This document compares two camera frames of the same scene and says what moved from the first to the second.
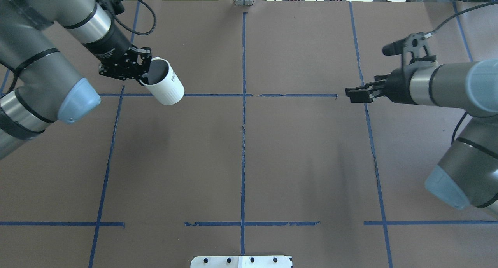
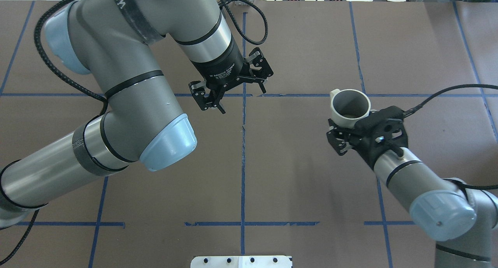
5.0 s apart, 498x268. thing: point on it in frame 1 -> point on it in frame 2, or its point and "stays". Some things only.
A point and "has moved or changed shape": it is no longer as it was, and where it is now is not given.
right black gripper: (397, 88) -> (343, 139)
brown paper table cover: (265, 156) stays
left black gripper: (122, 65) -> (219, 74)
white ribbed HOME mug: (163, 84) has moved or changed shape
